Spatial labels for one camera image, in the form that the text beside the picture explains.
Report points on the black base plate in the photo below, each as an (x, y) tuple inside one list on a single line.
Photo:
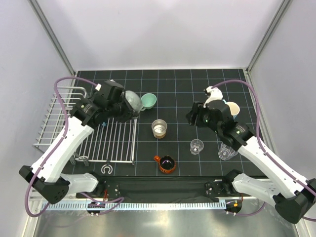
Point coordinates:
[(164, 189)]

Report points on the steel tumbler cup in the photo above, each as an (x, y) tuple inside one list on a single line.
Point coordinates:
[(159, 128)]

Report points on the orange black ceramic cup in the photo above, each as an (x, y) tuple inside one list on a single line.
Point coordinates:
[(166, 164)]

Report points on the small clear glass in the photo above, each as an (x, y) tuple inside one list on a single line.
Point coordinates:
[(196, 146)]

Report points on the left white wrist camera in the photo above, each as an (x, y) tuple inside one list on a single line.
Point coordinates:
[(98, 87)]

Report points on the large clear plastic cup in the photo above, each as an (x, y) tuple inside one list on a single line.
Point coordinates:
[(226, 152)]

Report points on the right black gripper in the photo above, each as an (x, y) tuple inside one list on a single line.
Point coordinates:
[(197, 109)]

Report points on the metal wire dish rack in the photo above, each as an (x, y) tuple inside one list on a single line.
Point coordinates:
[(114, 143)]

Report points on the light blue tall mug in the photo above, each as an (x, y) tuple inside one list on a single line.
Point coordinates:
[(231, 107)]

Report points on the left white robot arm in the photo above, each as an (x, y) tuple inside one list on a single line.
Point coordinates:
[(48, 180)]

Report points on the mint green cup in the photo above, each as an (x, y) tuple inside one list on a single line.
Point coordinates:
[(148, 101)]

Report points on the grey ceramic mug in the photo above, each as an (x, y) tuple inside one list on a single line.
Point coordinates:
[(134, 100)]

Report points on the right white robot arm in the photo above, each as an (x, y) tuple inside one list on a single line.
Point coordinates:
[(291, 194)]

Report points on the slotted cable duct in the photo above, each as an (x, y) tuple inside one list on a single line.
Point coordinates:
[(89, 206)]

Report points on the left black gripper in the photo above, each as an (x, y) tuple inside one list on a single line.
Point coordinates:
[(128, 114)]

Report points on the black grid mat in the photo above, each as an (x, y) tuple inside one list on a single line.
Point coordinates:
[(176, 90)]

